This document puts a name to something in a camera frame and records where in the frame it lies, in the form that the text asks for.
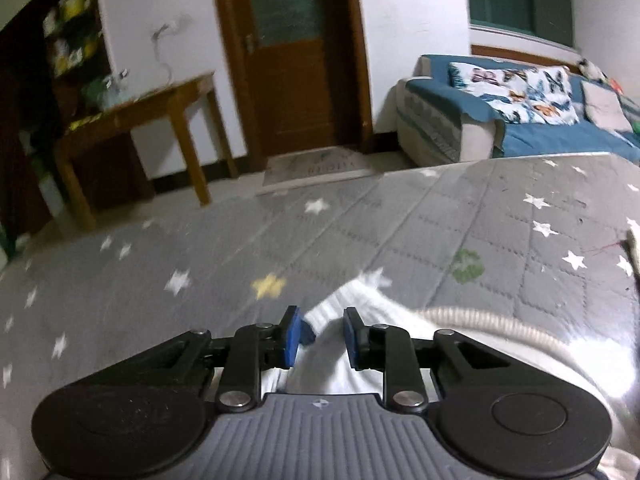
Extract round induction cooktop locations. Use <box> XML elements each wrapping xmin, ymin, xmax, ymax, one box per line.
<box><xmin>418</xmin><ymin>238</ymin><xmax>640</xmax><ymax>411</ymax></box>

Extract glass jar on table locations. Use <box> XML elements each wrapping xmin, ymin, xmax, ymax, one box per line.
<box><xmin>84</xmin><ymin>70</ymin><xmax>128</xmax><ymax>112</ymax></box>

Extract black white plush toy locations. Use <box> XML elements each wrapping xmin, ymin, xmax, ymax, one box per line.
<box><xmin>578</xmin><ymin>58</ymin><xmax>608</xmax><ymax>84</ymax></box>

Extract white wall socket cable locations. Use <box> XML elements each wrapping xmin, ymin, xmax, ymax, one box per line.
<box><xmin>150</xmin><ymin>14</ymin><xmax>194</xmax><ymax>86</ymax></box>

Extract grey star tablecloth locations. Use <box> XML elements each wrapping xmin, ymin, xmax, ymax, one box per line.
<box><xmin>1</xmin><ymin>154</ymin><xmax>639</xmax><ymax>479</ymax></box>

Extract butterfly print blanket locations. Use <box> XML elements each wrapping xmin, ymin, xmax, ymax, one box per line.
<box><xmin>448</xmin><ymin>62</ymin><xmax>579</xmax><ymax>126</ymax></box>

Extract wooden side table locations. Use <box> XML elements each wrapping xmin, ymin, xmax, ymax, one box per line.
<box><xmin>54</xmin><ymin>71</ymin><xmax>239</xmax><ymax>233</ymax></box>

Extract brown wooden door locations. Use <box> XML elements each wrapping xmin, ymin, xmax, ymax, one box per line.
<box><xmin>215</xmin><ymin>0</ymin><xmax>372</xmax><ymax>170</ymax></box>

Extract white polka dot garment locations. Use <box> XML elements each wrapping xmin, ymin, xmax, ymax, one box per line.
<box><xmin>262</xmin><ymin>271</ymin><xmax>639</xmax><ymax>479</ymax></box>

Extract door mat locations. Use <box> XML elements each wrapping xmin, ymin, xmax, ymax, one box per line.
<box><xmin>264</xmin><ymin>146</ymin><xmax>372</xmax><ymax>186</ymax></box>

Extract dark wall shelf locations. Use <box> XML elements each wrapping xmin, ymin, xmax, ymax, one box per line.
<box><xmin>1</xmin><ymin>0</ymin><xmax>110</xmax><ymax>238</ymax></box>

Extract beige cushion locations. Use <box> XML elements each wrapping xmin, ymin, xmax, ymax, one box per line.
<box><xmin>582</xmin><ymin>81</ymin><xmax>632</xmax><ymax>132</ymax></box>

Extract blue corner sofa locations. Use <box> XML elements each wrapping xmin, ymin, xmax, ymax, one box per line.
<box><xmin>395</xmin><ymin>54</ymin><xmax>639</xmax><ymax>166</ymax></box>

